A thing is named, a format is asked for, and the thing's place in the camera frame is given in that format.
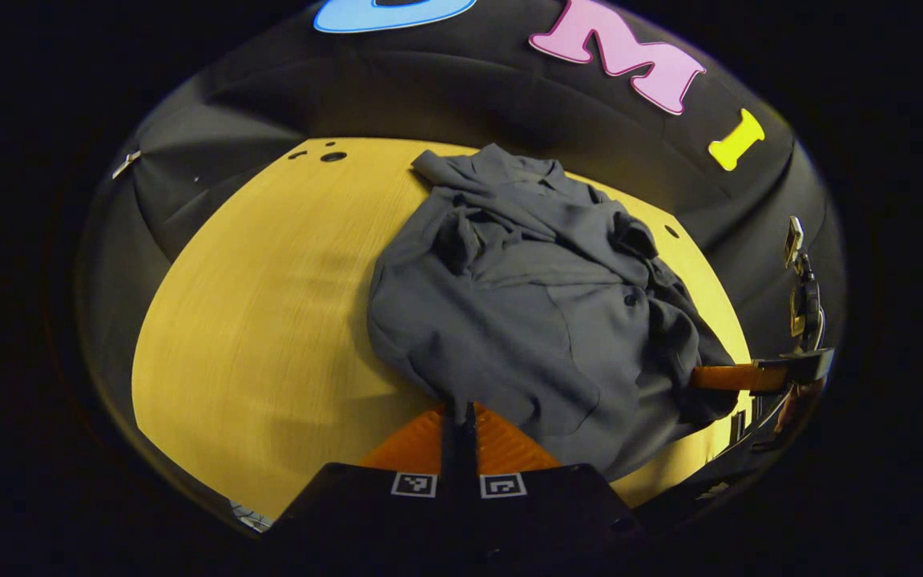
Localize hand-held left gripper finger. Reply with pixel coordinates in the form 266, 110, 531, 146
461, 401, 647, 562
265, 401, 462, 562

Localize grey long-sleeved shirt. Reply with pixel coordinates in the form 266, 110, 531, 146
365, 143, 741, 482

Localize black backdrop cloth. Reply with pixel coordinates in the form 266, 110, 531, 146
77, 0, 848, 418

